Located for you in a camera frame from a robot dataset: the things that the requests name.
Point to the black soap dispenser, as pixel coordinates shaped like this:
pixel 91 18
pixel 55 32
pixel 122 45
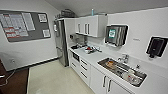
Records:
pixel 156 46

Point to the black built-in microwave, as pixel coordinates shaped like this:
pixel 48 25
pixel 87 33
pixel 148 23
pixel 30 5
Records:
pixel 75 56

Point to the grey framed wall picture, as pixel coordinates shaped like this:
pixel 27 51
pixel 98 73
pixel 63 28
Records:
pixel 25 26

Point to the white two-door sink cabinet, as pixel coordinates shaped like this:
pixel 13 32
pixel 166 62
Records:
pixel 106 83

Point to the white cup red print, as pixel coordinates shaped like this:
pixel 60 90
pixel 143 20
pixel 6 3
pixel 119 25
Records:
pixel 131 76

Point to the white wall cabinet four doors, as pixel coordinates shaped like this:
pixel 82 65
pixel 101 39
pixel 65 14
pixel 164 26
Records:
pixel 90 26

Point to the stainless steel sink basin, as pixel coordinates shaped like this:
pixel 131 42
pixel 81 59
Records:
pixel 121 70

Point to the stainless steel refrigerator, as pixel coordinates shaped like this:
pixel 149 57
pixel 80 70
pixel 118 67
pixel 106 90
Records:
pixel 61 41

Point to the teal bottle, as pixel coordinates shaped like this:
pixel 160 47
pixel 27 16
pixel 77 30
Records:
pixel 92 12

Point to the low white wall outlet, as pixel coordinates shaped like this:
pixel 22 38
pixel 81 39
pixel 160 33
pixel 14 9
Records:
pixel 13 61

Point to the steel paper towel dispenser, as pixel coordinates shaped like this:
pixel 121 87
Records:
pixel 116 35

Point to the orange food container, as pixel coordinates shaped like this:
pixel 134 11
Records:
pixel 110 64

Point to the coffee supplies clutter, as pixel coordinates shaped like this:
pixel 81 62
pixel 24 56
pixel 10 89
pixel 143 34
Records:
pixel 89 49

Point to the small grey wall label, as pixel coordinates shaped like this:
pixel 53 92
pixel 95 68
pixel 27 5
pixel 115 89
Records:
pixel 136 39

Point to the chrome sink faucet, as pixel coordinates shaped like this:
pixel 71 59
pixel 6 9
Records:
pixel 124 59

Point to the black coffee machine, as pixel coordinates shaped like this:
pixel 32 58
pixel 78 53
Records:
pixel 75 40

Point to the small chrome sink knob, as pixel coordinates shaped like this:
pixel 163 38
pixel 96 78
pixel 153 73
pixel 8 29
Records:
pixel 137 66

